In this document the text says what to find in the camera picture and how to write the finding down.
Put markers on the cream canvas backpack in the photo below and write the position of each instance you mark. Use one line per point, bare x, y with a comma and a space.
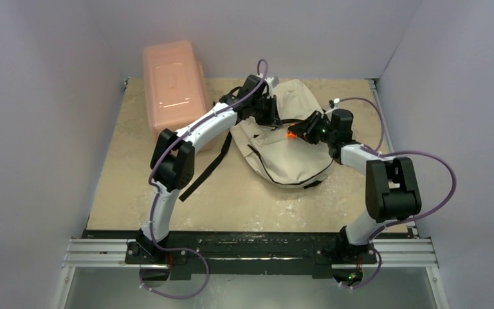
287, 162

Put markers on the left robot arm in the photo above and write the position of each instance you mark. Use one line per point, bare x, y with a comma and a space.
173, 162

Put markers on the orange pencil sharpener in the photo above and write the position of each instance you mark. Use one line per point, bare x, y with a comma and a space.
291, 135

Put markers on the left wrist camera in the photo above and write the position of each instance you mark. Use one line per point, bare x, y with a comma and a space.
272, 81

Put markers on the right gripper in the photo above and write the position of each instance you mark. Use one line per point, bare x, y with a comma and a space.
309, 127

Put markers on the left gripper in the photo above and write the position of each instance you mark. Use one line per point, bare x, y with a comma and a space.
273, 120

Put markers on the pink plastic storage box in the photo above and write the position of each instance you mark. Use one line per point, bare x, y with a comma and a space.
174, 85

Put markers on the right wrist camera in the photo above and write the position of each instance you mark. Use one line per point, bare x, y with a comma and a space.
334, 104

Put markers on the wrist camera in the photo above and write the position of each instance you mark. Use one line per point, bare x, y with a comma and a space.
272, 81
334, 104

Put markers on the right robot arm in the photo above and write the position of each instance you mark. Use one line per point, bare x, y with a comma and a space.
391, 188

